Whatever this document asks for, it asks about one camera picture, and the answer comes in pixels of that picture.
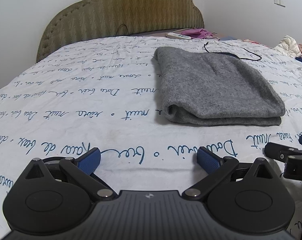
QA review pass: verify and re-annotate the floral cloth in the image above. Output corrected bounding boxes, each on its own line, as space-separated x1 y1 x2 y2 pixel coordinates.
243 38 267 46

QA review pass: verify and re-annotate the white padded garment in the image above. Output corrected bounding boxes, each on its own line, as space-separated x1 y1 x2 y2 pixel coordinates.
274 35 302 57

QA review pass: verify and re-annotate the black looped cable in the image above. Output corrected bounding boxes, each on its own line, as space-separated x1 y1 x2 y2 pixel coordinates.
203 40 263 62

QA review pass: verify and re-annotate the olive upholstered headboard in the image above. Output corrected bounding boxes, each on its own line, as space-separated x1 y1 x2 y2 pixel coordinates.
36 0 205 63

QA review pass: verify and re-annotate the black cable on headboard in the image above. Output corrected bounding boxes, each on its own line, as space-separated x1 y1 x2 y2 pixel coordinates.
116 23 130 37

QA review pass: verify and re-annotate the grey sweater with navy sleeves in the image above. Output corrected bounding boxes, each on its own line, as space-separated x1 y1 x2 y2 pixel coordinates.
152 46 286 127

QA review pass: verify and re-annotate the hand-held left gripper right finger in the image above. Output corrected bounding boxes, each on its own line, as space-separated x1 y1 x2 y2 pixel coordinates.
182 146 282 201

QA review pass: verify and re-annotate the purple cloth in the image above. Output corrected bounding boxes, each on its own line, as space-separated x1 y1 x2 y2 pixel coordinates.
173 28 220 41

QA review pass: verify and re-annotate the white quilt with script print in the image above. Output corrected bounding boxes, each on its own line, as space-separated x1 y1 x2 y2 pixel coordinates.
0 35 302 240

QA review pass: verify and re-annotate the mauve bed sheet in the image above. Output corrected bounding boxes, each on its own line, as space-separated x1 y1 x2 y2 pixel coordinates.
130 27 207 37

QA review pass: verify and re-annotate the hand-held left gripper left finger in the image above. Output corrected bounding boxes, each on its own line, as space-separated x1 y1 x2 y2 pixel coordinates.
18 147 118 201

